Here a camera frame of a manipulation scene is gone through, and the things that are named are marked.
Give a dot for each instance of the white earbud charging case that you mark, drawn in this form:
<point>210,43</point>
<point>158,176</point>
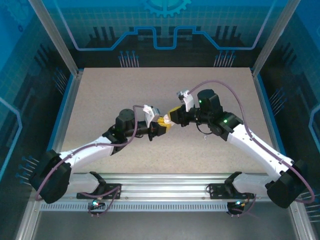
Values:
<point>170,121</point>

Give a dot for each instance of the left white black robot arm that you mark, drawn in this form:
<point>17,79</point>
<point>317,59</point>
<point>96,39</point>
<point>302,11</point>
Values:
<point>87,152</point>

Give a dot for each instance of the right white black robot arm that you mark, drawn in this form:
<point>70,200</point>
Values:
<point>255,147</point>

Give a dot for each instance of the blue table edge strip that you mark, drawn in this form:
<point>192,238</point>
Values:
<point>266,100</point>
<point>64,100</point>

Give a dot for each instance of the small LED circuit board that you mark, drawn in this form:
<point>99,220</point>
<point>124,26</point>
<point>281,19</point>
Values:
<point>238,203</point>
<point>96,203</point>

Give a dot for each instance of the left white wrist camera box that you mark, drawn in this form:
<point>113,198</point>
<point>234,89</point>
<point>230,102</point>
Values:
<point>150,115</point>

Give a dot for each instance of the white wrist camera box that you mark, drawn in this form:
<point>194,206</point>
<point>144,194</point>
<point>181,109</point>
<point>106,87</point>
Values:
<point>187,100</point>
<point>150,115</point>

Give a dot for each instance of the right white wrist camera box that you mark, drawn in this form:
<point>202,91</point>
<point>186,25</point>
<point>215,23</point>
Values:
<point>187,100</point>

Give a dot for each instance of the aluminium side rail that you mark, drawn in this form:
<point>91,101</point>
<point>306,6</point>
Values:
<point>71,100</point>
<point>261,100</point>

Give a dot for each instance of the aluminium mounting rail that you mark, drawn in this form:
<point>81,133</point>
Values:
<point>162,187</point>

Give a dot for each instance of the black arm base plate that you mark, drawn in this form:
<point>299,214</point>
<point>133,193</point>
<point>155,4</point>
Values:
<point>217,191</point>
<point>112,191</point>

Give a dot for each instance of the aluminium frame post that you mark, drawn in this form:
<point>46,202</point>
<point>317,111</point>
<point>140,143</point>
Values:
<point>273,40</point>
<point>58,40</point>

